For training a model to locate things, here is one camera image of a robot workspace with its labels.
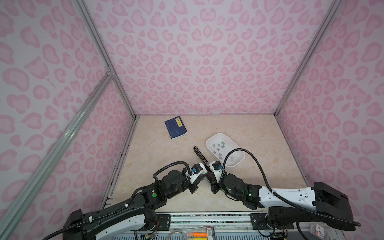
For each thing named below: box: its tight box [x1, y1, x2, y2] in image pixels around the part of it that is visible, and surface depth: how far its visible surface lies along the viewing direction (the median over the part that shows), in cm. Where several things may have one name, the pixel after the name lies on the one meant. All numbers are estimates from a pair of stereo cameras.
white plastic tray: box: [206, 133, 246, 168], surface depth 101 cm
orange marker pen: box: [188, 232, 208, 237], surface depth 71 cm
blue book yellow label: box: [164, 115, 188, 140], surface depth 113 cm
